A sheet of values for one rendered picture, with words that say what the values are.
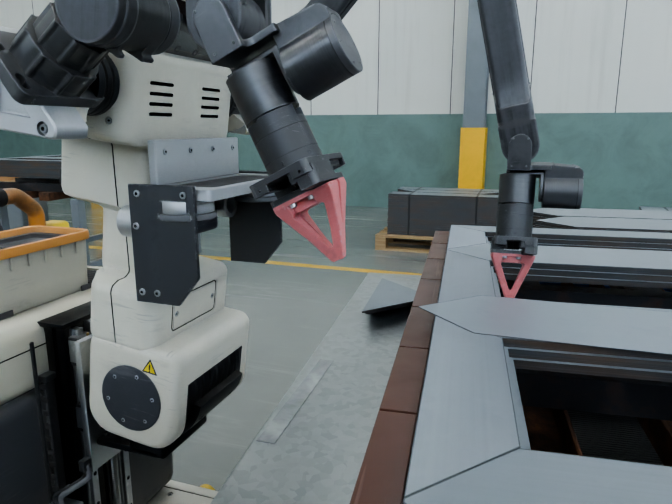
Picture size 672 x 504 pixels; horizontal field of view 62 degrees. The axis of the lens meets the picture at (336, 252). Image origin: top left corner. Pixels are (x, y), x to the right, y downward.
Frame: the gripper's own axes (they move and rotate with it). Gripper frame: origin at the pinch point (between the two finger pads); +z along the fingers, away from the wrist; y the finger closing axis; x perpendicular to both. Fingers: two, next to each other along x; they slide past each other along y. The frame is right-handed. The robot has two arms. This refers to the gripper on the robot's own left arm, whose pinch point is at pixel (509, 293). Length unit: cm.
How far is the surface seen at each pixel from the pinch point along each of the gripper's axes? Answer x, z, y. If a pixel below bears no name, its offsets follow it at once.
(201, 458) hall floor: 92, 68, 84
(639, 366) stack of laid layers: -14.4, 6.9, -20.1
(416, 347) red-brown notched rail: 13.0, 7.6, -19.4
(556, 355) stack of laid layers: -4.7, 6.6, -20.3
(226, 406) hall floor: 99, 60, 119
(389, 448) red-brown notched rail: 13.0, 13.7, -44.0
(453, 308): 8.7, 2.5, -10.0
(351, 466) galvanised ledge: 20.1, 23.6, -23.0
